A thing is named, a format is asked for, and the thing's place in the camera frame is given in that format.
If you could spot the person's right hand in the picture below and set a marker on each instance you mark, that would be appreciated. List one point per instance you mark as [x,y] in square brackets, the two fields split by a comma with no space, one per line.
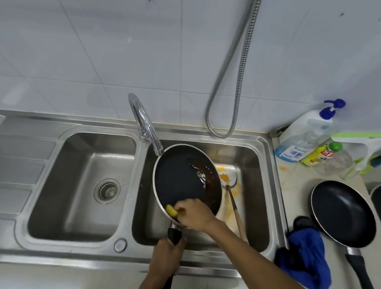
[199,216]

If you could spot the person's left hand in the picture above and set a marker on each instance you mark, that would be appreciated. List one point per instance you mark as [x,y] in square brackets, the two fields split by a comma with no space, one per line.
[165,259]

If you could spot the yellow sponge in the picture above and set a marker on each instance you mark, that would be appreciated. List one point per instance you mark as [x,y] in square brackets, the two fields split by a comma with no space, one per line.
[171,210]

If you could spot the large black frying pan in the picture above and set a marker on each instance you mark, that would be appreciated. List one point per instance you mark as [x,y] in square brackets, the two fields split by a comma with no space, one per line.
[178,177]

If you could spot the blue microfibre cloth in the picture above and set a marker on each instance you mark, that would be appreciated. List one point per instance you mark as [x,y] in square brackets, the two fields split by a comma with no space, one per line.
[309,259]

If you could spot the small black frying pan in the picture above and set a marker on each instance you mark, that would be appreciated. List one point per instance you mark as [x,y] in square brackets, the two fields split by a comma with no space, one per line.
[342,213]

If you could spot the person's right forearm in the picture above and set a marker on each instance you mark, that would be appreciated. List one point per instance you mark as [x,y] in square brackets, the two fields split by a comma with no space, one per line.
[266,266]

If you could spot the metal sink strainer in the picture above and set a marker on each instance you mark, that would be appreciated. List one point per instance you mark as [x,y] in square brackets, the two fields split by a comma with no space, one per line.
[107,191]

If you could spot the chrome faucet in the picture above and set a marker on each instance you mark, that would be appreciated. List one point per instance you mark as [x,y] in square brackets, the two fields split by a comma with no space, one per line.
[144,117]

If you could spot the stainless steel double sink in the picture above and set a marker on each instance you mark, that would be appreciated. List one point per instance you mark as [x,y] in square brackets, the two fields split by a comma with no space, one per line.
[79,168]

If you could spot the clear pump soap bottle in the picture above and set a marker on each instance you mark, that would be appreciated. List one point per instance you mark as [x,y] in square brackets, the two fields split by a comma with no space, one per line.
[302,133]

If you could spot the small yellow bottle green cap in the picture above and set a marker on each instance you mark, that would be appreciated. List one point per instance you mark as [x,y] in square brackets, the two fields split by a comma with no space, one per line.
[318,155]

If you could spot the clear glass cup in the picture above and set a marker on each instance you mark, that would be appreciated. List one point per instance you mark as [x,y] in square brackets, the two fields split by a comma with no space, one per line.
[337,164]

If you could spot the green knife block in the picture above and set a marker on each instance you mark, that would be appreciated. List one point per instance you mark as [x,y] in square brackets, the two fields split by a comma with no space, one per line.
[367,168]

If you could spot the green white squeegee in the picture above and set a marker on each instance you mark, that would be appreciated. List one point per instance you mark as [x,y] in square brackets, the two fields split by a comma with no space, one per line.
[364,139]

